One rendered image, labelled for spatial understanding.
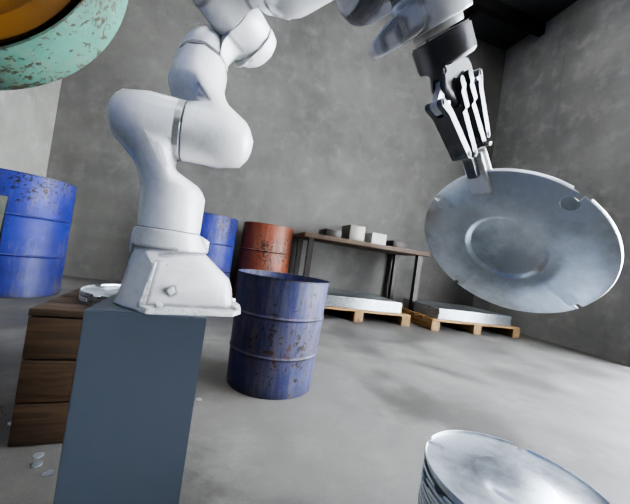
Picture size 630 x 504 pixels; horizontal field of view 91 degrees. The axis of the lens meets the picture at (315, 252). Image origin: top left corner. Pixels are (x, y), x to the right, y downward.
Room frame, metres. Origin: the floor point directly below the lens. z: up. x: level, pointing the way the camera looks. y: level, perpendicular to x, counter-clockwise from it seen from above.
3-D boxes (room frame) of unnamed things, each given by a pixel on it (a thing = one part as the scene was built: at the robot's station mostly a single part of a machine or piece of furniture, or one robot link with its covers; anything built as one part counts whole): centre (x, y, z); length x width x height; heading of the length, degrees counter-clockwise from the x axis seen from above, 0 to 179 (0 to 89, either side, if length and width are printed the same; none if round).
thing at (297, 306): (1.41, 0.12, 0.24); 0.42 x 0.42 x 0.48
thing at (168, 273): (0.60, 0.24, 0.52); 0.22 x 0.19 x 0.14; 109
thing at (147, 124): (0.58, 0.32, 0.71); 0.18 x 0.11 x 0.25; 107
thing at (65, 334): (1.03, 0.58, 0.18); 0.40 x 0.38 x 0.35; 112
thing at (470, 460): (0.54, -0.40, 0.25); 0.29 x 0.29 x 0.01
